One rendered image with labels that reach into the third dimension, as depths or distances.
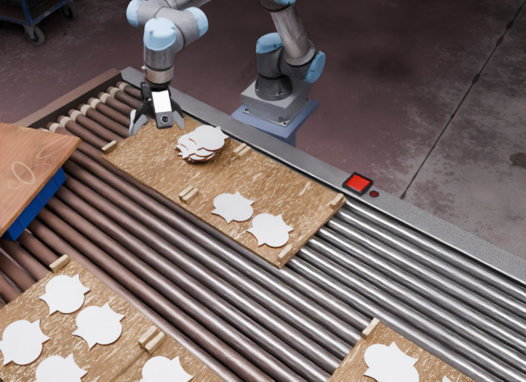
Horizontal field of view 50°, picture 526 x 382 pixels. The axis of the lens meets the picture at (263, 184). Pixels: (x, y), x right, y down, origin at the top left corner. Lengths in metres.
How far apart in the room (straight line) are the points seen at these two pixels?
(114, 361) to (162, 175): 0.69
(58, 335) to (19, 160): 0.66
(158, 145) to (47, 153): 0.38
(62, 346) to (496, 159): 2.69
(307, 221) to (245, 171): 0.31
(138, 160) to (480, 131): 2.34
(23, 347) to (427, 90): 3.11
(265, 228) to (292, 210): 0.12
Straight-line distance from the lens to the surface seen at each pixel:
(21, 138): 2.13
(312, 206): 1.82
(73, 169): 2.13
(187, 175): 1.96
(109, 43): 4.77
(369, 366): 1.49
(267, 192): 1.86
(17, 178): 1.98
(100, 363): 1.57
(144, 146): 2.11
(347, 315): 1.59
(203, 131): 2.02
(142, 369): 1.52
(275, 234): 1.72
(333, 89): 3.97
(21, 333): 1.68
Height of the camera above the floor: 2.25
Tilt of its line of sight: 44 degrees down
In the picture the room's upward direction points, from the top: 4 degrees counter-clockwise
